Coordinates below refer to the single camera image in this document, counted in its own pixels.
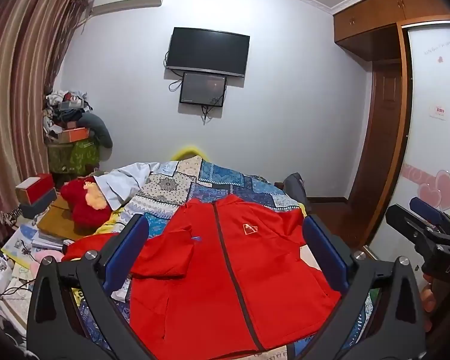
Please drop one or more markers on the wooden wardrobe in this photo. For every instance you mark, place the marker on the wooden wardrobe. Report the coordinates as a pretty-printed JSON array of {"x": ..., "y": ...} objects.
[{"x": 371, "y": 18}]

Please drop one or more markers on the grey pillow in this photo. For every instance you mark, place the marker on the grey pillow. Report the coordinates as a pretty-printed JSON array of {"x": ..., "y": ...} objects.
[{"x": 99, "y": 129}]

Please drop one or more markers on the red cardboard box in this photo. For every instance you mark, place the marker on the red cardboard box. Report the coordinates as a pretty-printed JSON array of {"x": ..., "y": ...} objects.
[{"x": 37, "y": 187}]

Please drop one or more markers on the white label sticker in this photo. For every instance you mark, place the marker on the white label sticker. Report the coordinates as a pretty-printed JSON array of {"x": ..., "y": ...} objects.
[{"x": 438, "y": 111}]

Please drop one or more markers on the red zip jacket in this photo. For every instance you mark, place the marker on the red zip jacket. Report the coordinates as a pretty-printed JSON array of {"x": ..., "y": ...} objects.
[{"x": 228, "y": 270}]

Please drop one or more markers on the white cloth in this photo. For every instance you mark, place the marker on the white cloth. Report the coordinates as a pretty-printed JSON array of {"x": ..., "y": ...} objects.
[{"x": 123, "y": 183}]

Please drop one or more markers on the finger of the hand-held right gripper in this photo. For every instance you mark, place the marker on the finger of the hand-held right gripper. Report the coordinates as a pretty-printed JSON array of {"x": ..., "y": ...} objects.
[
  {"x": 408, "y": 223},
  {"x": 427, "y": 207}
]

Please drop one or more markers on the pile of mixed clothes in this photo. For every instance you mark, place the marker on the pile of mixed clothes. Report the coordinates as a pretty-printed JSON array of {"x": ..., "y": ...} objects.
[{"x": 65, "y": 107}]

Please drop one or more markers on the small black wall monitor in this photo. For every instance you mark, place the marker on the small black wall monitor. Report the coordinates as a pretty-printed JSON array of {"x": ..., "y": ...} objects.
[{"x": 202, "y": 88}]

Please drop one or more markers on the dark grey bag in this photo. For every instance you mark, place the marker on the dark grey bag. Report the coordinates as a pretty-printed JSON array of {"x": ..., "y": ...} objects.
[{"x": 296, "y": 191}]

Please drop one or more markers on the green patterned cloth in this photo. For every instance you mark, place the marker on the green patterned cloth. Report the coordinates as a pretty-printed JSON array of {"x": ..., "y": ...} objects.
[{"x": 75, "y": 157}]

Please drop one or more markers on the person's right hand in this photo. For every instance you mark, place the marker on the person's right hand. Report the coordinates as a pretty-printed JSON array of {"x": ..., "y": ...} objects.
[{"x": 430, "y": 298}]

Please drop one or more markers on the brown cardboard sheet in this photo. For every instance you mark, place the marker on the brown cardboard sheet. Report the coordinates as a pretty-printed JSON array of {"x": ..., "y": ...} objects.
[{"x": 58, "y": 221}]

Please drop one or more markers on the orange box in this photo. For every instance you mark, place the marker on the orange box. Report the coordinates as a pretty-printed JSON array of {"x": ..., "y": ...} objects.
[{"x": 73, "y": 135}]

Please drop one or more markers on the yellow fuzzy cushion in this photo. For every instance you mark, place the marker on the yellow fuzzy cushion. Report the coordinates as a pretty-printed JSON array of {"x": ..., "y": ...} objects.
[{"x": 187, "y": 152}]

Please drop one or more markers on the blue patchwork blanket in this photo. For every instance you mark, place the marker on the blue patchwork blanket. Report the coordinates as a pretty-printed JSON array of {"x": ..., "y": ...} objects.
[{"x": 217, "y": 180}]

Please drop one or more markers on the red plush toy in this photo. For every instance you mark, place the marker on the red plush toy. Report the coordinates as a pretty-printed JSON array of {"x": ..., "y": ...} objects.
[{"x": 82, "y": 210}]

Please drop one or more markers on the grey box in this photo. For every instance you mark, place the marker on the grey box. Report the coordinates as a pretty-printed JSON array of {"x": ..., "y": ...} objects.
[{"x": 41, "y": 204}]

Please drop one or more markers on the wooden room door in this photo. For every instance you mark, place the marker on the wooden room door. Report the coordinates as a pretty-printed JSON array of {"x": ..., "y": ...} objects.
[{"x": 378, "y": 127}]

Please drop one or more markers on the white heart-print sliding door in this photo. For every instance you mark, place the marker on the white heart-print sliding door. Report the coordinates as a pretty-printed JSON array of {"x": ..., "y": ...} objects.
[{"x": 431, "y": 82}]

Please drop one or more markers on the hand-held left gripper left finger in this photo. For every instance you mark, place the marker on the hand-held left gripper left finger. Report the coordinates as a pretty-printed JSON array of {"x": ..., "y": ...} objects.
[{"x": 129, "y": 249}]

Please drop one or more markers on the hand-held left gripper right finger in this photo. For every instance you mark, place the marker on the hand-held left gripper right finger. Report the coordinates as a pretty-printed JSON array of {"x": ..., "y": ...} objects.
[{"x": 324, "y": 257}]

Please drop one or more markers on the pile of papers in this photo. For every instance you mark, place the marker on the pile of papers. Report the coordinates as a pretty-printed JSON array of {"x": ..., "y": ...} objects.
[{"x": 22, "y": 243}]

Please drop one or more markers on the black wall television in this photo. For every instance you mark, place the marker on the black wall television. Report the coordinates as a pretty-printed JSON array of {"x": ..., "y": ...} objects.
[{"x": 208, "y": 50}]

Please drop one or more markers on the striped brown curtain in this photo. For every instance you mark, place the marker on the striped brown curtain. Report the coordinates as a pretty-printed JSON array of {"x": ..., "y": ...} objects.
[{"x": 15, "y": 101}]

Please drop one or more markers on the zebra striped cloth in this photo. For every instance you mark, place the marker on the zebra striped cloth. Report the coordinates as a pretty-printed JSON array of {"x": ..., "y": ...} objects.
[{"x": 10, "y": 217}]

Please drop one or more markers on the yellow cartoon bed sheet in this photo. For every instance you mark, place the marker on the yellow cartoon bed sheet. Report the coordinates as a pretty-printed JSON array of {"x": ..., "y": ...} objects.
[{"x": 110, "y": 225}]

